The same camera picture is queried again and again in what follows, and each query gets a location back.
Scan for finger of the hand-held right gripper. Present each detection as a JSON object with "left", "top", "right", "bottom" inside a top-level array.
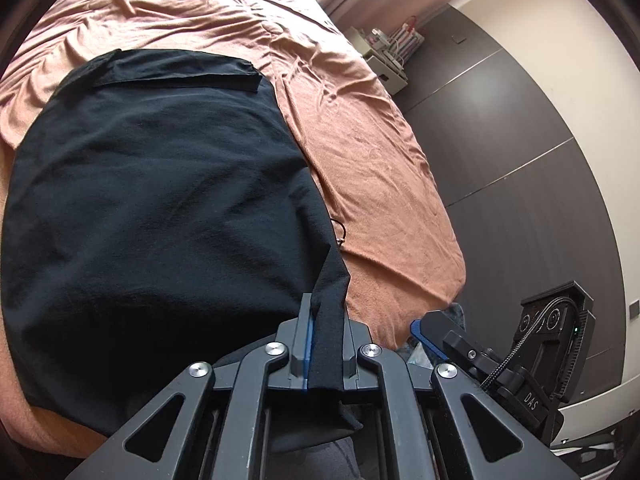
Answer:
[{"left": 410, "top": 310, "right": 509, "bottom": 387}]

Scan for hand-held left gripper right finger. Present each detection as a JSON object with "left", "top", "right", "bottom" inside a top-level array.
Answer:
[{"left": 340, "top": 317, "right": 576, "bottom": 480}]

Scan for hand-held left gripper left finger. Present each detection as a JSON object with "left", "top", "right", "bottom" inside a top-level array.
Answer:
[{"left": 65, "top": 292, "right": 318, "bottom": 480}]

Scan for black pants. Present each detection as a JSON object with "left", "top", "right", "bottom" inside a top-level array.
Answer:
[{"left": 0, "top": 49, "right": 366, "bottom": 448}]

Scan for person's leg in grey trousers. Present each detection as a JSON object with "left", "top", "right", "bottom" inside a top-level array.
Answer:
[{"left": 280, "top": 435, "right": 362, "bottom": 480}]

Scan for brown blanket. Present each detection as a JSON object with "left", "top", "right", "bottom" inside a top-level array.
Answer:
[{"left": 0, "top": 0, "right": 466, "bottom": 461}]

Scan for white nightstand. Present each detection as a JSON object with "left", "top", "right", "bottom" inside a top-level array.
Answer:
[{"left": 350, "top": 25, "right": 411, "bottom": 95}]

